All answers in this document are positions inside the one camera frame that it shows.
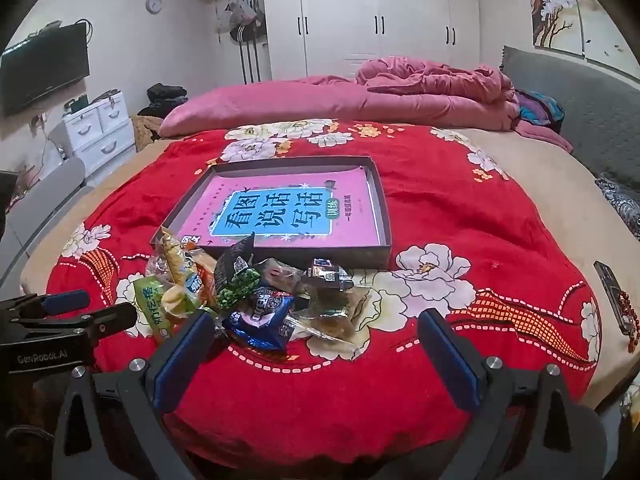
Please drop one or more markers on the floral wall painting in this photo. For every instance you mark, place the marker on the floral wall painting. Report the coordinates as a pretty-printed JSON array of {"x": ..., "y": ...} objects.
[{"x": 555, "y": 5}]

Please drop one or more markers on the orange biscuit packet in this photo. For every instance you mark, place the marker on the orange biscuit packet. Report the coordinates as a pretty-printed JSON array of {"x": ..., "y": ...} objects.
[{"x": 204, "y": 275}]

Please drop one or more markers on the red floral blanket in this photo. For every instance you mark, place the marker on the red floral blanket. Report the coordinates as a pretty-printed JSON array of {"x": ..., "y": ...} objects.
[{"x": 475, "y": 220}]

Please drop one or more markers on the dark grey shallow box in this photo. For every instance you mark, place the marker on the dark grey shallow box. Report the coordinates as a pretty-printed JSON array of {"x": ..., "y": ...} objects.
[{"x": 350, "y": 255}]

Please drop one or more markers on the black and white patterned pillow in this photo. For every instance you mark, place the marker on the black and white patterned pillow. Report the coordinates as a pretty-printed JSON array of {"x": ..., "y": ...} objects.
[{"x": 620, "y": 205}]

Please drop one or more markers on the round wall clock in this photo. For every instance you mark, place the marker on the round wall clock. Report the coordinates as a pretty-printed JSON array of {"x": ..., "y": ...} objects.
[{"x": 153, "y": 4}]

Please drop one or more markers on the black flat television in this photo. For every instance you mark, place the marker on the black flat television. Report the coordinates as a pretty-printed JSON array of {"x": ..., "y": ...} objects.
[{"x": 42, "y": 72}]

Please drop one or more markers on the brown patterned cloth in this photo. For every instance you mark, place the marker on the brown patterned cloth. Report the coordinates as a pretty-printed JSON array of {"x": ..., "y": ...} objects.
[{"x": 145, "y": 132}]

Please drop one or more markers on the grey padded headboard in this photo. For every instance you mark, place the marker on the grey padded headboard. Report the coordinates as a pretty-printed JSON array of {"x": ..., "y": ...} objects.
[{"x": 590, "y": 110}]

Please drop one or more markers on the white drawer cabinet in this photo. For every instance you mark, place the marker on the white drawer cabinet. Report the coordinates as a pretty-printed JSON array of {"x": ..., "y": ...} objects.
[{"x": 100, "y": 130}]

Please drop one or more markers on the colourful cloth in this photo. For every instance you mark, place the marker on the colourful cloth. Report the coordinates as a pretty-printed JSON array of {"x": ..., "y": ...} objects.
[{"x": 540, "y": 107}]

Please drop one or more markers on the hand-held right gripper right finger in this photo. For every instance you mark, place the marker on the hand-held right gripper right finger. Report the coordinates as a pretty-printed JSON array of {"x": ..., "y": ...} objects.
[{"x": 447, "y": 360}]

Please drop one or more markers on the yellow snack packet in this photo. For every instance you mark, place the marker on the yellow snack packet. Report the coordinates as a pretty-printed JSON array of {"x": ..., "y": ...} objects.
[{"x": 176, "y": 255}]

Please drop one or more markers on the dark chocolate bar packet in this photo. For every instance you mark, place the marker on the dark chocolate bar packet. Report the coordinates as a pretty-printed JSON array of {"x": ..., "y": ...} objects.
[{"x": 327, "y": 275}]

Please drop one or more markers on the white wardrobe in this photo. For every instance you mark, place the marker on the white wardrobe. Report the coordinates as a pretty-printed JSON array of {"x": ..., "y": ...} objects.
[{"x": 350, "y": 10}]

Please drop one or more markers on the black phone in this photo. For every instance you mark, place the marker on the black phone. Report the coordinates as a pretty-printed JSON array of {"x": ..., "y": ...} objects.
[{"x": 610, "y": 290}]

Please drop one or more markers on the dark clothes pile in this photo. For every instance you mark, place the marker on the dark clothes pile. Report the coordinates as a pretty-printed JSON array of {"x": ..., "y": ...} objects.
[{"x": 162, "y": 100}]

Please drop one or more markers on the clear candy wrapper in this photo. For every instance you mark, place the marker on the clear candy wrapper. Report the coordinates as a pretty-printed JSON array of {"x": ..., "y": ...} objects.
[{"x": 157, "y": 266}]

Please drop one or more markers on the pink folded quilt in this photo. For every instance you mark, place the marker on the pink folded quilt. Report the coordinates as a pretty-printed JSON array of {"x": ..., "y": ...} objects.
[{"x": 280, "y": 105}]

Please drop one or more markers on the hanging clothes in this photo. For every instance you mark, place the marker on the hanging clothes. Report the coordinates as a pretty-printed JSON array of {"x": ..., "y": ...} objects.
[{"x": 245, "y": 20}]

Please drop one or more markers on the bed with beige sheet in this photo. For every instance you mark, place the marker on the bed with beige sheet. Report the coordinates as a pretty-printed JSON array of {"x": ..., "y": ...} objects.
[{"x": 545, "y": 175}]

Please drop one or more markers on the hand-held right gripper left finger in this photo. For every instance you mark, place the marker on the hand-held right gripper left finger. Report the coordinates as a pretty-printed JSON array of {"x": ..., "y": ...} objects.
[{"x": 182, "y": 360}]

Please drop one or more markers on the green pastry packet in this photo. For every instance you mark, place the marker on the green pastry packet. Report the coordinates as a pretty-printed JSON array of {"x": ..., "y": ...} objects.
[{"x": 150, "y": 305}]

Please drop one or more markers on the dark brownie packet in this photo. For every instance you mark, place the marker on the dark brownie packet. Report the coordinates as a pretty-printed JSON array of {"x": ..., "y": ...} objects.
[{"x": 277, "y": 276}]

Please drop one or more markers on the pink and blue book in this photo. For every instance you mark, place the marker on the pink and blue book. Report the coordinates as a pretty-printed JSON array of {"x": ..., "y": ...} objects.
[{"x": 280, "y": 210}]

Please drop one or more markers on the clear green print cake packet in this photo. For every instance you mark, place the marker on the clear green print cake packet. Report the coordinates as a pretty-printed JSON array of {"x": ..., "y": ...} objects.
[{"x": 340, "y": 331}]

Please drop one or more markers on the black green pea packet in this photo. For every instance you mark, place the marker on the black green pea packet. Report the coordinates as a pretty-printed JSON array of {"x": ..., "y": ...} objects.
[{"x": 235, "y": 275}]

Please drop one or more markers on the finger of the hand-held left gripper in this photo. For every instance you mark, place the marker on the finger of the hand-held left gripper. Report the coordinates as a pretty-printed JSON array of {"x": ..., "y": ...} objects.
[
  {"x": 65, "y": 302},
  {"x": 112, "y": 317}
]

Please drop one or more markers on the blue cookie packet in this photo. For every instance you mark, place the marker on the blue cookie packet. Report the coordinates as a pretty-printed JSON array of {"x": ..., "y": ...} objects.
[{"x": 260, "y": 320}]

